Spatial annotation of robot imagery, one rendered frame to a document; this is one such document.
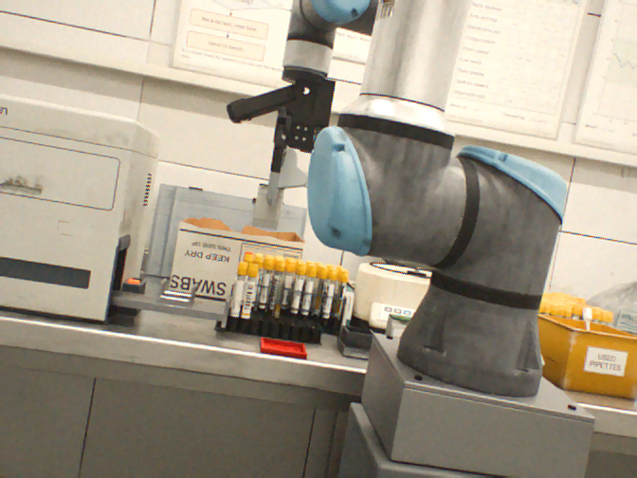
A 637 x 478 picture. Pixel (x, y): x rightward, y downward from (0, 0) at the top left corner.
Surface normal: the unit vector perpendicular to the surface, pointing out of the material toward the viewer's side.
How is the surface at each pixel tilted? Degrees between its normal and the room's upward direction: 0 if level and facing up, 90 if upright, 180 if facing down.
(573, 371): 90
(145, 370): 90
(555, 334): 90
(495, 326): 75
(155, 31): 90
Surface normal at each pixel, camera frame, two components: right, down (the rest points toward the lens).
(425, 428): 0.10, 0.07
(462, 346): -0.27, -0.28
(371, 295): -0.55, -0.05
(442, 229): 0.22, 0.40
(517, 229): 0.28, 0.16
